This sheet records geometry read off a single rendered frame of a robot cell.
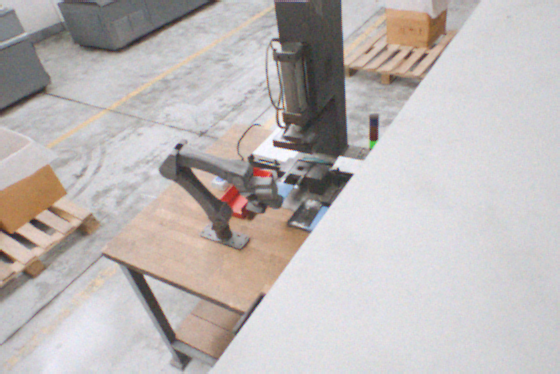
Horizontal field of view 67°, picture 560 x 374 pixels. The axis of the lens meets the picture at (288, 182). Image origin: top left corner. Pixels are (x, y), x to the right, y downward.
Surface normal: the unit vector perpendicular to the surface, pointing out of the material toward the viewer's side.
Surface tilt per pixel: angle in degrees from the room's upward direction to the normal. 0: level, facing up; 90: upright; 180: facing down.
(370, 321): 0
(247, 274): 0
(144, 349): 0
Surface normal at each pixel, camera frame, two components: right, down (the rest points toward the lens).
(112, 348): -0.13, -0.76
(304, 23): -0.47, 0.61
